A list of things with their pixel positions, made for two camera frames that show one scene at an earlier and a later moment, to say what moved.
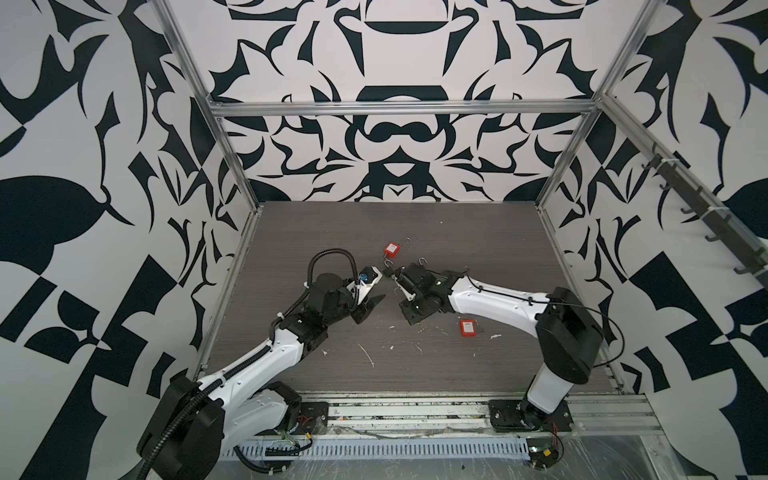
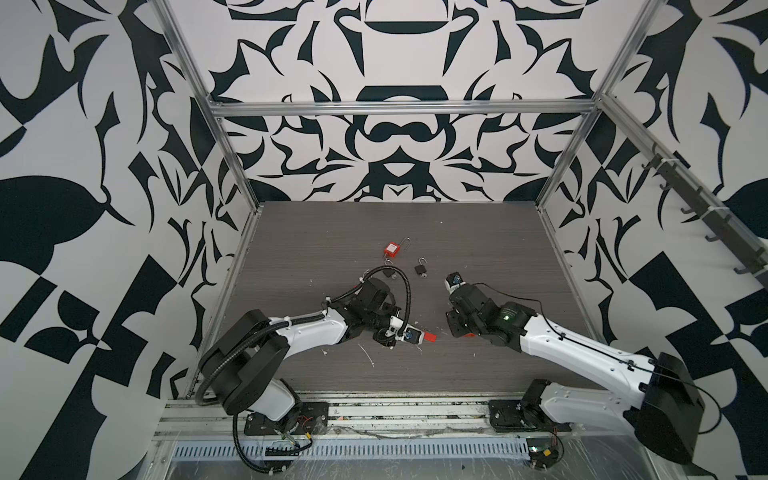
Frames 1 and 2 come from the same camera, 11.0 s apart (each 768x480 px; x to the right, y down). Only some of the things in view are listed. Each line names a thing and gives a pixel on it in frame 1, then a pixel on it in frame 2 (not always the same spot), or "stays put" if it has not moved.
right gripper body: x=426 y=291 → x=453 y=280
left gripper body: x=362 y=300 → x=386 y=333
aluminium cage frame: x=403 y=106 stays put
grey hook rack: x=722 y=221 stays put
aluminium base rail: x=448 y=414 stays put
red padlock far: x=393 y=248 stays put
